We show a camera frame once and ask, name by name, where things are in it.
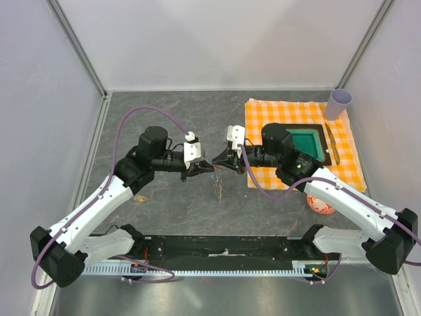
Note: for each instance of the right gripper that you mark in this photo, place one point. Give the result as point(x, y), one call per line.
point(233, 160)

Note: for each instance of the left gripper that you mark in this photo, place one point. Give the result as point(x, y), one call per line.
point(197, 168)

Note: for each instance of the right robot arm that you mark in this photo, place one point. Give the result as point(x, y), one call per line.
point(385, 237)

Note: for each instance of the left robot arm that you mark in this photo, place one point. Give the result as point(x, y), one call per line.
point(67, 247)

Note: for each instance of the orange checkered cloth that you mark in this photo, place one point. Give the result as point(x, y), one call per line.
point(259, 113)

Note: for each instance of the green square plate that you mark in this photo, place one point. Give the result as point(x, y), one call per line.
point(310, 139)

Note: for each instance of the gold knife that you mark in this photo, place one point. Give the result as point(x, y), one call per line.
point(333, 144)

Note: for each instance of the lilac cup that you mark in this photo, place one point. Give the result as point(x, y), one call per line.
point(338, 101)

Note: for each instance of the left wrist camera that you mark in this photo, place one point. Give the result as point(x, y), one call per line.
point(192, 150)

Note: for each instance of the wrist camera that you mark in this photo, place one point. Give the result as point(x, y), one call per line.
point(235, 136)
point(192, 150)

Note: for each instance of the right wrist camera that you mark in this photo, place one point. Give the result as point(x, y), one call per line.
point(235, 136)

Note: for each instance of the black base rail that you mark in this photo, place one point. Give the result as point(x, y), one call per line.
point(205, 253)

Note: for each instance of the slotted cable duct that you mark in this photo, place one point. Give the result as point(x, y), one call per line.
point(126, 269)

